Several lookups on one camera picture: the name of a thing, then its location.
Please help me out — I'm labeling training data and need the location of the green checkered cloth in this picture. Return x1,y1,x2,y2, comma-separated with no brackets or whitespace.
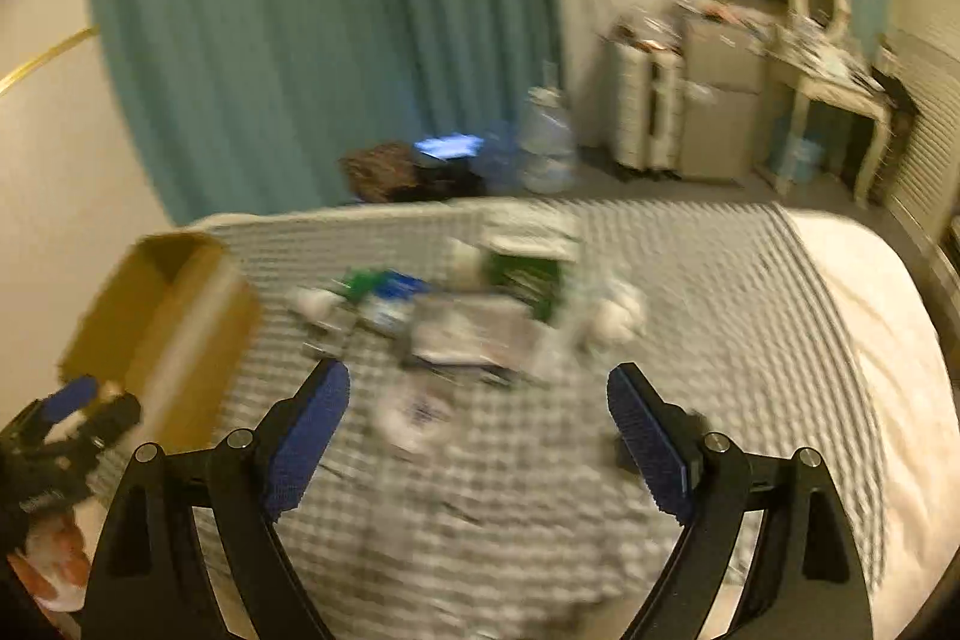
179,200,885,638

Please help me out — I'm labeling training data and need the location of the white blue plush toy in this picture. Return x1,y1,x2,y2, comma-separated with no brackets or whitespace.
586,278,647,347

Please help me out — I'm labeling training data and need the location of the person's hand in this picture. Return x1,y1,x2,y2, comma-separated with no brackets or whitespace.
8,512,91,612

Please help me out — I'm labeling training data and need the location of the white tape roll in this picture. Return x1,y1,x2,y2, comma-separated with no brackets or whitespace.
373,374,457,459

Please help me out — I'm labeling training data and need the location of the white suitcase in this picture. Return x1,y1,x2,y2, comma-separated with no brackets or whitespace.
607,26,683,175

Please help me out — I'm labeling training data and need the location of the green snack packet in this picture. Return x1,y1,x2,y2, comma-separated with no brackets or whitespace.
335,268,389,305

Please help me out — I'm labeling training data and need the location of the open laptop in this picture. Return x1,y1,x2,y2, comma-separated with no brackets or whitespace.
413,133,485,174

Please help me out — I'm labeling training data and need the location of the white dressing table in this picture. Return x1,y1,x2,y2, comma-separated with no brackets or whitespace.
757,44,892,209

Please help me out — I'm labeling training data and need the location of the black white foil pouch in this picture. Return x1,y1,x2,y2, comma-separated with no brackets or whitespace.
405,294,544,377

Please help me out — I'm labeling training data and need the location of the small water bottles pack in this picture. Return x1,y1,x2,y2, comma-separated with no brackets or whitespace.
473,124,519,197

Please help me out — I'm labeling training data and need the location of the white pill bottle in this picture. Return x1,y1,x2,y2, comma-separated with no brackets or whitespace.
288,286,345,328

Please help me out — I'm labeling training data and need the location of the patterned brown bag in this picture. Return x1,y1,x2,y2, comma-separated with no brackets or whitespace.
338,142,418,203

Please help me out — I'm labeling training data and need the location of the large water jug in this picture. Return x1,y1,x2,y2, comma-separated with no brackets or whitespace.
516,86,578,195

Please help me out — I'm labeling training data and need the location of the green white carton box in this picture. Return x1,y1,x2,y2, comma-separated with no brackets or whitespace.
480,214,581,323

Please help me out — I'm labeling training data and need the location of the grey mini fridge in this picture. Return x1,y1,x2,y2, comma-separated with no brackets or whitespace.
679,16,765,182

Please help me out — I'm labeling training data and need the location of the brown cardboard box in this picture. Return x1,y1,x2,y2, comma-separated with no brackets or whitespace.
59,232,262,453

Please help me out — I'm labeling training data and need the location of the blue white tissue pack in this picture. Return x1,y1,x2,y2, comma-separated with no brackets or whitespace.
359,271,431,336

